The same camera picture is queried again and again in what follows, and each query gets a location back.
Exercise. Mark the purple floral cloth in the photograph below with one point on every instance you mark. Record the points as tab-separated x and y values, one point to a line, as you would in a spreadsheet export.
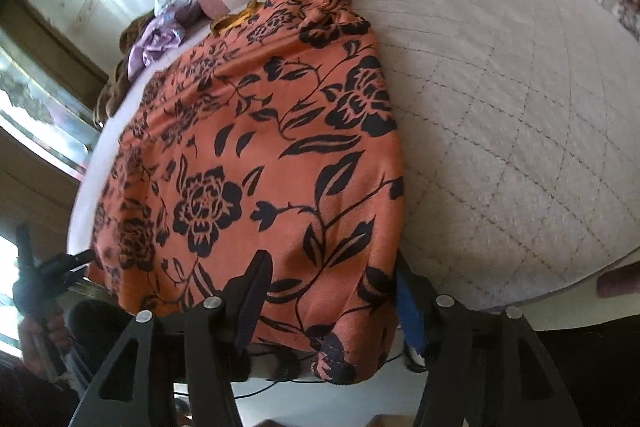
155	42

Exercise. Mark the person's left hand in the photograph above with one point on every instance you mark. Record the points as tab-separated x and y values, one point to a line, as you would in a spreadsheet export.
57	336

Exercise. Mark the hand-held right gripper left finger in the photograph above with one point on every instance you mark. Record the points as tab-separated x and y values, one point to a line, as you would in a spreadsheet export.
252	297

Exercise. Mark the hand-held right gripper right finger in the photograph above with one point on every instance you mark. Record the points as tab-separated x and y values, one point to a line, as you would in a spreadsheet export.
412	322

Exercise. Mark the pale pink quilted mattress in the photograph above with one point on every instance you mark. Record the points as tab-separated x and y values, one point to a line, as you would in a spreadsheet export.
500	132

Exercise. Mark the orange floral blouse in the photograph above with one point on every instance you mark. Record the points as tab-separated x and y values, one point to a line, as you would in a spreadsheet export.
250	157

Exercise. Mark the wooden door with stained glass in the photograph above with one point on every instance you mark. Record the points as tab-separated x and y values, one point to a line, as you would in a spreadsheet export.
45	47

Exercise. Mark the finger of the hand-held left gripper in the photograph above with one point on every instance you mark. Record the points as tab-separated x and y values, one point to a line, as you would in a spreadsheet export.
70	263
25	252

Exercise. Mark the brown fuzzy cloth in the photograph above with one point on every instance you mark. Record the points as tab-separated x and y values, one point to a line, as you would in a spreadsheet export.
112	94

